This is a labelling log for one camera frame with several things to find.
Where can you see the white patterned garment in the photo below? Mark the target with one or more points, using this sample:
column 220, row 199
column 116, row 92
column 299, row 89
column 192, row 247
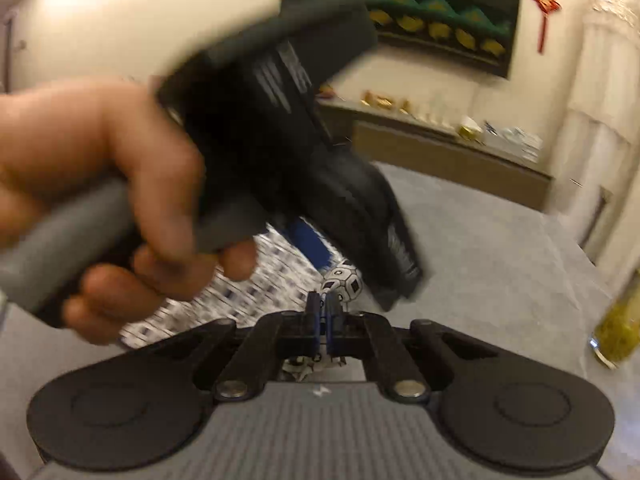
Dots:
column 250, row 300

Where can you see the gold box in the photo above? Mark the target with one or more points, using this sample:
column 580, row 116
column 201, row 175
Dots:
column 471, row 135

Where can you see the gold ornament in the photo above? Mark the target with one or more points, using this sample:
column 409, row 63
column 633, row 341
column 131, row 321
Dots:
column 379, row 100

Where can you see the person's left hand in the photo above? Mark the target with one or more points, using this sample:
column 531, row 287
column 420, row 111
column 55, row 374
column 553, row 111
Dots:
column 75, row 135

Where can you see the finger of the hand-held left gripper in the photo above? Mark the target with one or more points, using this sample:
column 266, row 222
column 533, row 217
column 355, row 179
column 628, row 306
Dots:
column 307, row 242

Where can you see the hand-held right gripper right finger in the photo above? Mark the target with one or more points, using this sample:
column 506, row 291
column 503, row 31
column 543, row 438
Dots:
column 332, row 330

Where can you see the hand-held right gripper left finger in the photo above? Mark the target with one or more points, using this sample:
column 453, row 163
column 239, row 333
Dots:
column 313, row 330

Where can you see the yellow green bottle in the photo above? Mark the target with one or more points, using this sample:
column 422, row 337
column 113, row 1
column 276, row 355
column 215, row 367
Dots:
column 617, row 332

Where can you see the green and gold wall painting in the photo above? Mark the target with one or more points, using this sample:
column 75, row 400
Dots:
column 450, row 20

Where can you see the wooden sideboard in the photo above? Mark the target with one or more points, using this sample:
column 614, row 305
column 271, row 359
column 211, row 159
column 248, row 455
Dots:
column 450, row 160

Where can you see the white boxes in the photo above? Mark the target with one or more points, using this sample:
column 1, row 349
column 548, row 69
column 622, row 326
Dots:
column 515, row 140

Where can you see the white curtain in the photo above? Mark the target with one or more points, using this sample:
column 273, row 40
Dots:
column 605, row 85

